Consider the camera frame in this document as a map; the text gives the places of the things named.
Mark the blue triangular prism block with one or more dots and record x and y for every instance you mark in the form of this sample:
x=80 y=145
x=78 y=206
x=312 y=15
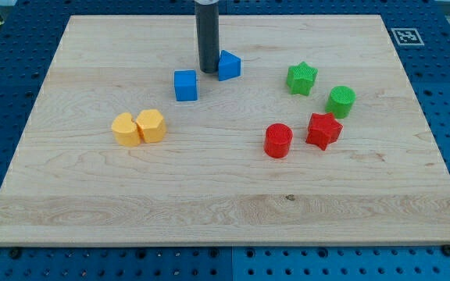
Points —
x=229 y=66

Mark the red star block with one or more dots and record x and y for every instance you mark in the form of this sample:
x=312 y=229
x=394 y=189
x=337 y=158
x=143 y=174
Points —
x=323 y=129

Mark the green star block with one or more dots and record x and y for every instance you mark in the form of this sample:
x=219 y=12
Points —
x=301 y=78

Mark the light wooden board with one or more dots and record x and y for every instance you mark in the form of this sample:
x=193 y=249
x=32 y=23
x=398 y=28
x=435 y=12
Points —
x=209 y=181

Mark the red cylinder block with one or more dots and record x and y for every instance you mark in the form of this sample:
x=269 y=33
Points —
x=278 y=140

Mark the yellow heart block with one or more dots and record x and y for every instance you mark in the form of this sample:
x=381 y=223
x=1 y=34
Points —
x=125 y=130

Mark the green cylinder block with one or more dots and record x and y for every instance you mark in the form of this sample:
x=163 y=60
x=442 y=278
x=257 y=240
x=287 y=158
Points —
x=340 y=101

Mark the white fiducial marker tag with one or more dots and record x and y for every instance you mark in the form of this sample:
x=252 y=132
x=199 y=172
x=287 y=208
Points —
x=407 y=36

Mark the yellow hexagon block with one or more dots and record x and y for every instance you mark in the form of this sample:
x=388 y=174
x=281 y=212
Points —
x=152 y=126

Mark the blue cube block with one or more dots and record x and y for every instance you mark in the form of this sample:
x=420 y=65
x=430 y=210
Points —
x=185 y=85

